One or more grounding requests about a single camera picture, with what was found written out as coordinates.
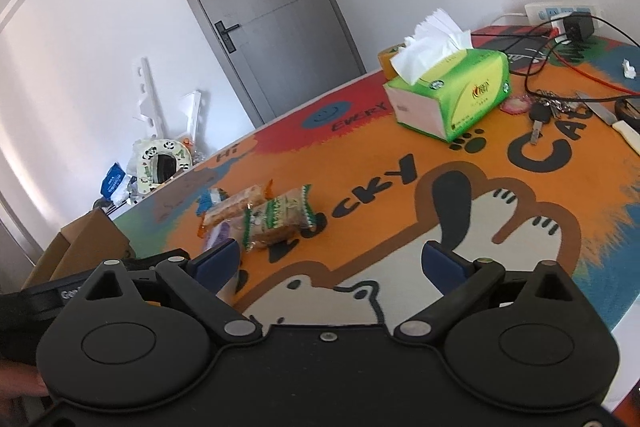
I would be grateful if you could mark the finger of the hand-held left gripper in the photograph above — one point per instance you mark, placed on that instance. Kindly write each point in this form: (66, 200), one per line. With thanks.
(145, 263)

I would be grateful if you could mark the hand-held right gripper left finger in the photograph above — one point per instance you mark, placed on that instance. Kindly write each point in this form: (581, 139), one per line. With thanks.
(220, 262)

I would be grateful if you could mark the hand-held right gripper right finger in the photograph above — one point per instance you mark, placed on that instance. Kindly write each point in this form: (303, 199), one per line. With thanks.
(442, 264)

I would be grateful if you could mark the purple snack packet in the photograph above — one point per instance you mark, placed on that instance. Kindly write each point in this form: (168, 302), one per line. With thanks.
(220, 234)

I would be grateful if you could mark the large cardboard box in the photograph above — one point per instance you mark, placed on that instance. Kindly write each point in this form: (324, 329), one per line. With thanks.
(95, 242)

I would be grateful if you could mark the beige cracker snack packet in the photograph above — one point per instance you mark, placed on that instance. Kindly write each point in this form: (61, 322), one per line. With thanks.
(235, 207)

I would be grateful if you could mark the blue snack packet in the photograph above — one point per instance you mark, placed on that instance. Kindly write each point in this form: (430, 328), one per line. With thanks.
(206, 202)

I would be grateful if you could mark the green cracker snack packet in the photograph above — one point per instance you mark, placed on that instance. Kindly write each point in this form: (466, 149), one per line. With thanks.
(280, 217)

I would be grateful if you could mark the person's left hand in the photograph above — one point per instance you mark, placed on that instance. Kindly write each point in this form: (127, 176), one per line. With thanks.
(20, 379)

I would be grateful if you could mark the grey open door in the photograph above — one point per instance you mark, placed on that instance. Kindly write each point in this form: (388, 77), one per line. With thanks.
(10, 247)

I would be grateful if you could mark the blue plastic bag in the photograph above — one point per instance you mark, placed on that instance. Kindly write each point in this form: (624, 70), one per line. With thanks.
(112, 179)

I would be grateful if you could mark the colourful printed table mat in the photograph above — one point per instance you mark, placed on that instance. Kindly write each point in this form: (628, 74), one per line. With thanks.
(350, 147)

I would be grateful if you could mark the green tissue box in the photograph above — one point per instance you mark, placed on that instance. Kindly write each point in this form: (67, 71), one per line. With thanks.
(450, 102)

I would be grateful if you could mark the pink charm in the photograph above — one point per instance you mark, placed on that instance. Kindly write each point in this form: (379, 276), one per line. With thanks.
(516, 104)

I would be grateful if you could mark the black car key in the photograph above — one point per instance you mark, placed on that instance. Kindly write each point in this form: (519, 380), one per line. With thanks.
(540, 114)

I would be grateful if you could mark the metal key bunch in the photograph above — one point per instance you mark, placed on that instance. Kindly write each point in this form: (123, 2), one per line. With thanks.
(565, 104)

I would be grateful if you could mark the yellow tape roll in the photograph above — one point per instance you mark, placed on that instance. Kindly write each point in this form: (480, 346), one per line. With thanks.
(387, 59)

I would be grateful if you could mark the dark round object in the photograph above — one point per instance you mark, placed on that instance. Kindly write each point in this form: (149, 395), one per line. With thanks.
(627, 108)

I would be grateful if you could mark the small white object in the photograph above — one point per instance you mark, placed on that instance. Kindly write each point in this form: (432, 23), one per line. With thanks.
(627, 68)

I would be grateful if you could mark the white power strip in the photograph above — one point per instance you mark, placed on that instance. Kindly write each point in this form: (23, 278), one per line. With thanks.
(540, 11)

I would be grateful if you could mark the black charger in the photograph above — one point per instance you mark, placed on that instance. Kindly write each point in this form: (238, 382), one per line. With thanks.
(579, 26)

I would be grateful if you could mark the white bracket board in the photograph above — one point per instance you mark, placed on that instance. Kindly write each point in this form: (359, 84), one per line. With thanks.
(192, 112)

